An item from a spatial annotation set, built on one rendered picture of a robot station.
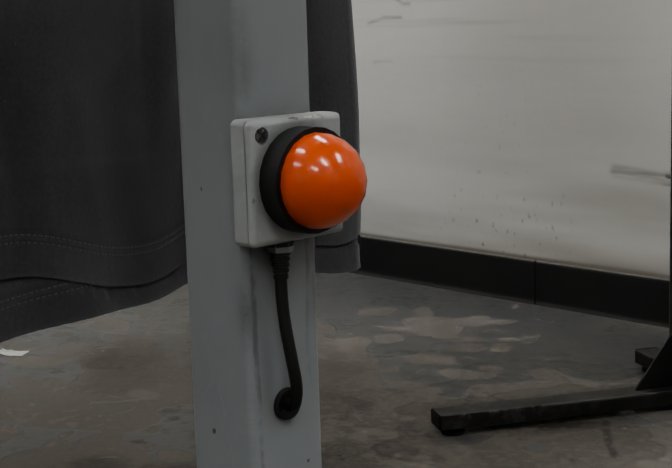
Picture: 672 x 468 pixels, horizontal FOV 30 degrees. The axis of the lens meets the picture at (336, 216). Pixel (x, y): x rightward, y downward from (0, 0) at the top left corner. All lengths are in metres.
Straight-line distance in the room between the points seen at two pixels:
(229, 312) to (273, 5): 0.12
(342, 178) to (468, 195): 2.76
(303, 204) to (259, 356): 0.07
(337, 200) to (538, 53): 2.60
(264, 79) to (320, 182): 0.05
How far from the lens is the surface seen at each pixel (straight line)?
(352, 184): 0.47
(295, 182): 0.47
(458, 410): 2.19
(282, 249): 0.50
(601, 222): 3.00
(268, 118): 0.49
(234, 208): 0.49
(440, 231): 3.31
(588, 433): 2.21
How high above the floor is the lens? 0.71
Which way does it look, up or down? 9 degrees down
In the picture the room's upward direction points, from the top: 2 degrees counter-clockwise
